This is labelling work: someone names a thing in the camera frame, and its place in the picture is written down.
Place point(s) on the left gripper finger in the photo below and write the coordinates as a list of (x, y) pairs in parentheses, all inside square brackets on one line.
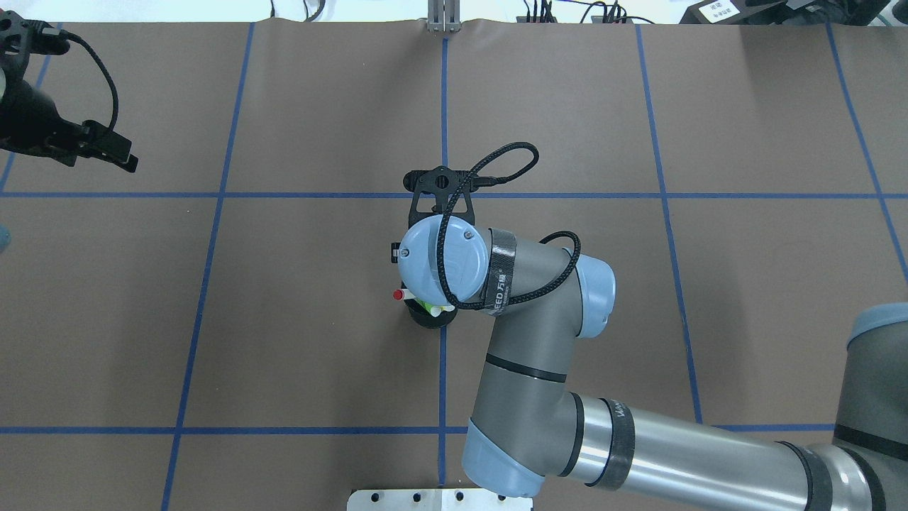
[(103, 143)]

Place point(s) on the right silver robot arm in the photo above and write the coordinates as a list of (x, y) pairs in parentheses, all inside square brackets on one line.
[(740, 364)]

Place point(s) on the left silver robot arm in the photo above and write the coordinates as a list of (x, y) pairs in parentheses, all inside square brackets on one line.
[(31, 125)]

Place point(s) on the black mesh pen holder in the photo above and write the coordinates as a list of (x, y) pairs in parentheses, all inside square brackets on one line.
[(428, 315)]

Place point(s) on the green highlighter pen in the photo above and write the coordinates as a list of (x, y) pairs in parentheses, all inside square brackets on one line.
[(431, 309)]

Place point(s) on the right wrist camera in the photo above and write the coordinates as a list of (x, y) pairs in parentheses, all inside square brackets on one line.
[(439, 183)]

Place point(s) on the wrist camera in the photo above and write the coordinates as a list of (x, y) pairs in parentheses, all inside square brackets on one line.
[(439, 183), (20, 38)]

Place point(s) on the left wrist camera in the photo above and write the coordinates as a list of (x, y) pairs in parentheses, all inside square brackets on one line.
[(20, 38)]

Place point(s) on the aluminium frame post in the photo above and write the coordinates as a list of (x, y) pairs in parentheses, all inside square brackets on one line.
[(443, 16)]

